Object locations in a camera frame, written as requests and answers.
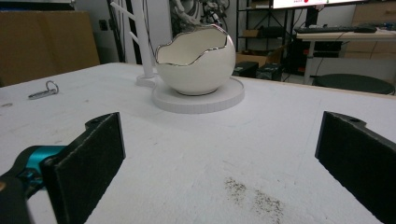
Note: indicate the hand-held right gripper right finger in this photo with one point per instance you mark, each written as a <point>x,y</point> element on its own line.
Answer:
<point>358,161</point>

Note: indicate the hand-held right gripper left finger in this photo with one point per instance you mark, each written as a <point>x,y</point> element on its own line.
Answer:
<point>84,174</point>

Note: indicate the white desk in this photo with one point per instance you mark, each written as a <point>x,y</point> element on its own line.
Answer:
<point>345,36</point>

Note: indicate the black box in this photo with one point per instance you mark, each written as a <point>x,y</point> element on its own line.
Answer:
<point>246,69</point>
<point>269,71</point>

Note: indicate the large brown cardboard box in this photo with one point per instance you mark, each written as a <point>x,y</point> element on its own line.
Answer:
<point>46,46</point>

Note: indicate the black keyboard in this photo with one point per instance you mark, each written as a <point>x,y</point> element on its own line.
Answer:
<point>333,29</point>

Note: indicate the open cardboard box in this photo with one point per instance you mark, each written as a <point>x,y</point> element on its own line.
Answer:
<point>252,57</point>

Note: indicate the white eggshell-shaped ceramic bowl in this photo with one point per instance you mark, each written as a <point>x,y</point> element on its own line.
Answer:
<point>196,74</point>

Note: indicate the monitor screen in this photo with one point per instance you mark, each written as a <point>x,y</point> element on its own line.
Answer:
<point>299,3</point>

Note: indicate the black metal shelf rack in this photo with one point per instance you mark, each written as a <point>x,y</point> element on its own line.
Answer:
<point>249,18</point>

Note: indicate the black wall socket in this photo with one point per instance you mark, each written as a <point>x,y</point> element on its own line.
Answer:
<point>103,25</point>

